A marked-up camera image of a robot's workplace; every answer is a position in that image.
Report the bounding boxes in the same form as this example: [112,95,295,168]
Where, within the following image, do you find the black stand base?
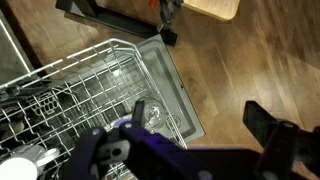
[54,0,178,47]

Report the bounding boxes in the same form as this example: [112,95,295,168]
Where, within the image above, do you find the white mug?
[0,147,62,180]

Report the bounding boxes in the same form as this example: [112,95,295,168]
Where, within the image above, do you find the white wire dishwasher rack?
[0,37,188,180]

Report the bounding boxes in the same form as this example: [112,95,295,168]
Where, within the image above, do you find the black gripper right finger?
[242,99,320,180]

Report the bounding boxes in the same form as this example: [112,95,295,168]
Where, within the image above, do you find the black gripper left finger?
[61,99,214,180]

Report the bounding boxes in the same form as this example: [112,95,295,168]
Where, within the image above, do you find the light wooden board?
[182,0,241,23]

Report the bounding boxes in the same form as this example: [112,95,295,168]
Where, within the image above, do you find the grey dishwasher door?
[63,34,206,145]

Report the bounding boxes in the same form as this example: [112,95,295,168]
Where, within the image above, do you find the orange black clamp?
[148,0,185,33]

